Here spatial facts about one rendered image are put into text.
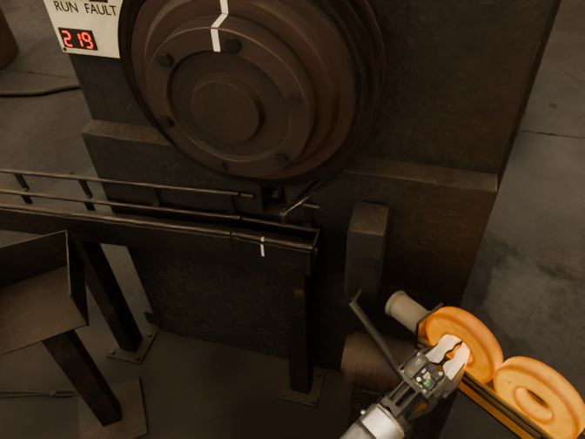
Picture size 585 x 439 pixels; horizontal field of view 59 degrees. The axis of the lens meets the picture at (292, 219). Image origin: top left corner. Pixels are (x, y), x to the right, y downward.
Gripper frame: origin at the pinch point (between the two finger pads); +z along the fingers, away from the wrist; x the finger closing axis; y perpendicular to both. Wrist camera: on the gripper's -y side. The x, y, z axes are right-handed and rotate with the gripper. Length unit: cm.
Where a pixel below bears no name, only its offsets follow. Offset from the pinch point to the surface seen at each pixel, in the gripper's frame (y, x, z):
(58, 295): 6, 73, -56
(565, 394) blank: 6.8, -18.1, 1.7
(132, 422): -51, 67, -75
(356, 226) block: 7.3, 29.5, 2.6
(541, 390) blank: 5.4, -15.2, 0.2
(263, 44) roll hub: 53, 36, 1
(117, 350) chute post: -53, 94, -67
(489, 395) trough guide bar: -2.2, -9.0, -4.4
